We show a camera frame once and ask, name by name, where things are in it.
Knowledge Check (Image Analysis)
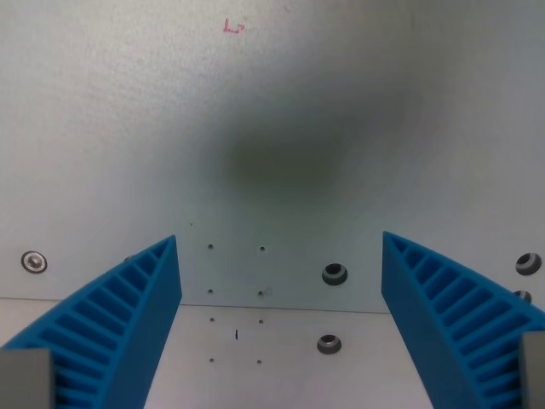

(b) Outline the silver hex socket screw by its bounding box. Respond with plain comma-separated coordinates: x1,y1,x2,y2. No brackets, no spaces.
20,251,49,274

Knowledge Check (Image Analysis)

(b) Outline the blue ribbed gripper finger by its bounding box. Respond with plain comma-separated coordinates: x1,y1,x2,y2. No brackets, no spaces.
0,234,183,409
381,231,545,409

